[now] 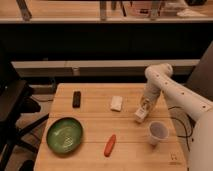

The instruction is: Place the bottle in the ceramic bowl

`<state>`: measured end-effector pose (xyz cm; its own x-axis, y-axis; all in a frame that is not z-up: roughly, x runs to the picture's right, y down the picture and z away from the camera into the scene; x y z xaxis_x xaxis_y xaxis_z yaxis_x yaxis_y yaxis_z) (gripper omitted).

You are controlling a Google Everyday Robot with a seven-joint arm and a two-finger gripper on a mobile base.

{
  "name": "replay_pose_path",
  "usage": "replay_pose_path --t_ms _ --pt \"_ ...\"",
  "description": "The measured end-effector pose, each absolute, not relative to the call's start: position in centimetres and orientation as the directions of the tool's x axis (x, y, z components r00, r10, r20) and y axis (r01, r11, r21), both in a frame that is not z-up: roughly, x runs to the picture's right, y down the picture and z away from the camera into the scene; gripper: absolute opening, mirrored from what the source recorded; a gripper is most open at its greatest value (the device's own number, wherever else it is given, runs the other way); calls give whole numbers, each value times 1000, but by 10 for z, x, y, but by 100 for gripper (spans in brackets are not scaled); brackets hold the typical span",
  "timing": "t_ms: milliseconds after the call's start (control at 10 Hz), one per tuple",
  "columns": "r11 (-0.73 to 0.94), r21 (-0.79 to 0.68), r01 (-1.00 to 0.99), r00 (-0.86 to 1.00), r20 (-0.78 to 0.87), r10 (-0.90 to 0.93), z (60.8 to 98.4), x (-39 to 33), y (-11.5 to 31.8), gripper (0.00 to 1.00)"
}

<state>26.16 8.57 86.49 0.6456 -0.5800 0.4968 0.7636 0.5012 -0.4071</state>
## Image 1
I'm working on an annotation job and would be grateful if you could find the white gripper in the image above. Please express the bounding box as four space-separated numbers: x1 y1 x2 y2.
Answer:
134 97 157 123

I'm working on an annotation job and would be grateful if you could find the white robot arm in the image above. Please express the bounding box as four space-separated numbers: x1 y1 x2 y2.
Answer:
135 63 213 171

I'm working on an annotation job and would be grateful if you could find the green ceramic bowl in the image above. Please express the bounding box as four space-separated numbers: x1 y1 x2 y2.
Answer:
46 117 83 154

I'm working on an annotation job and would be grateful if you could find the orange carrot toy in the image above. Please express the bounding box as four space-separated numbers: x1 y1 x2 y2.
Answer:
104 134 116 157

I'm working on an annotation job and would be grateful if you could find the black office chair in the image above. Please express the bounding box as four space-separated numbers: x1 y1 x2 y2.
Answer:
0 48 49 171

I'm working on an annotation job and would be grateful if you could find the wooden shelf bench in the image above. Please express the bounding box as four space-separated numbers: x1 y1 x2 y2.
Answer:
0 0 213 23

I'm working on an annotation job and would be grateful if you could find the black cable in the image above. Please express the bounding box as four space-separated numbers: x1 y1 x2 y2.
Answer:
168 105 192 153

